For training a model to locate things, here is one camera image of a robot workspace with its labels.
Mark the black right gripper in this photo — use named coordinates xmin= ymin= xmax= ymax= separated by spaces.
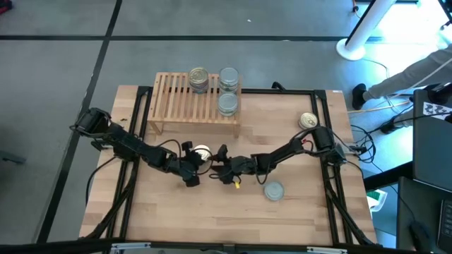
xmin=208 ymin=156 xmax=258 ymax=185

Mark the Wild Planet salmon can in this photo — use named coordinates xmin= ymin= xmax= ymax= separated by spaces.
xmin=188 ymin=66 xmax=210 ymax=87
xmin=193 ymin=144 xmax=213 ymax=162
xmin=297 ymin=111 xmax=319 ymax=131
xmin=189 ymin=83 xmax=209 ymax=95

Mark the wooden slatted shelf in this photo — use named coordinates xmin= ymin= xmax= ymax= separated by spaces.
xmin=147 ymin=72 xmax=243 ymax=138

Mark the black crossbar with silver brackets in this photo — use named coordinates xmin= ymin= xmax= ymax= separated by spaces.
xmin=0 ymin=238 xmax=452 ymax=254

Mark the green and white box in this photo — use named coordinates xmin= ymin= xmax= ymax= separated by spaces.
xmin=365 ymin=188 xmax=388 ymax=213

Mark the grey flat floor object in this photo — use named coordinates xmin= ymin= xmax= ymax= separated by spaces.
xmin=0 ymin=151 xmax=28 ymax=166

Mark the white pole with round base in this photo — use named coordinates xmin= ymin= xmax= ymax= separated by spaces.
xmin=335 ymin=0 xmax=398 ymax=61

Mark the black desk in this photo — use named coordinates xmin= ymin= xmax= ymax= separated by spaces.
xmin=395 ymin=175 xmax=452 ymax=254

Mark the person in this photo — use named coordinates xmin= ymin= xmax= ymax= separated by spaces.
xmin=351 ymin=44 xmax=452 ymax=137

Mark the black computer mouse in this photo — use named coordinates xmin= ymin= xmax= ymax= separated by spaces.
xmin=408 ymin=220 xmax=434 ymax=252

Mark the black desk panel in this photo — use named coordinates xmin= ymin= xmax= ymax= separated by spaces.
xmin=411 ymin=87 xmax=452 ymax=193

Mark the white paper with black tags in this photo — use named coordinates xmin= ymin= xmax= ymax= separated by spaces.
xmin=422 ymin=101 xmax=452 ymax=121

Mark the black keyboard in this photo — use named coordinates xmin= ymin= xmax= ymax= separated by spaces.
xmin=436 ymin=198 xmax=452 ymax=245

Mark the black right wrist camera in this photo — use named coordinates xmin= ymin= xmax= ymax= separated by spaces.
xmin=216 ymin=143 xmax=230 ymax=164

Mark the black cable bundle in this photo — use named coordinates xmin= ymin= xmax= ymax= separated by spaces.
xmin=83 ymin=165 xmax=141 ymax=243
xmin=324 ymin=183 xmax=379 ymax=247

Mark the black aluminium table frame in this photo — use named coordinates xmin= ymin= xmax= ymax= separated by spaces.
xmin=102 ymin=85 xmax=357 ymax=248

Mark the black cable tangle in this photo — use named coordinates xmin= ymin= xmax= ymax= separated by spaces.
xmin=347 ymin=123 xmax=377 ymax=165

